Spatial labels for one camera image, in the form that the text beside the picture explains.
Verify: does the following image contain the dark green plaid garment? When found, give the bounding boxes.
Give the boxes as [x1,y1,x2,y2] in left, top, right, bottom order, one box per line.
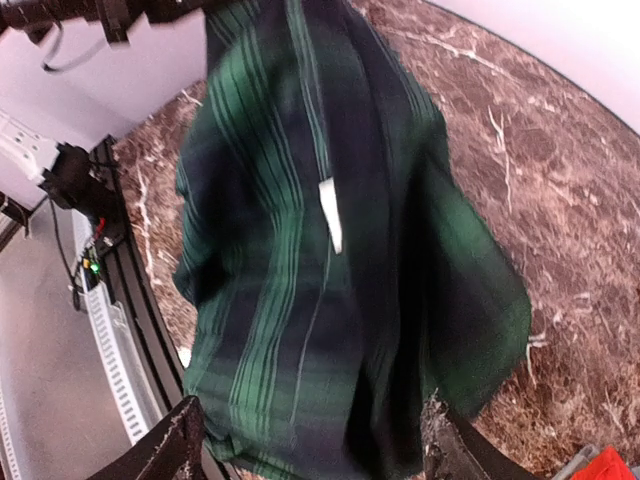
[174,1,531,479]

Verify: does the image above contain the white slotted cable duct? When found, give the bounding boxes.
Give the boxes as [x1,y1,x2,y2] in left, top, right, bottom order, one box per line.
[72,209,164,446]

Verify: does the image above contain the black front rail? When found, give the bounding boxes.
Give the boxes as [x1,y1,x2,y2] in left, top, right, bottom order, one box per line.
[87,134,236,480]

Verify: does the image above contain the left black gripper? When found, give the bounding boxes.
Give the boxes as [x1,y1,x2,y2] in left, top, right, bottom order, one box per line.
[1,0,220,44]

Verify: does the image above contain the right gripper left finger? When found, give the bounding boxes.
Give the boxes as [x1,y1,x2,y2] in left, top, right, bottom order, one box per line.
[89,396,205,480]

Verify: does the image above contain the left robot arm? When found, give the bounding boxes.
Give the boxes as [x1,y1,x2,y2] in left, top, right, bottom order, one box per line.
[1,1,210,206]

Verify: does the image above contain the red t-shirt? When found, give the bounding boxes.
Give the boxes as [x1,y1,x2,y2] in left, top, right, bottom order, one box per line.
[574,447,637,480]

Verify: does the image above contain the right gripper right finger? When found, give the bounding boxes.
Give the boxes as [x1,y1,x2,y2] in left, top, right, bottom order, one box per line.
[421,392,536,480]

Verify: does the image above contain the grey folded garment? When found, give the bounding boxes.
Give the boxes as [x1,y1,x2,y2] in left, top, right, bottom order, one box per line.
[553,444,600,480]

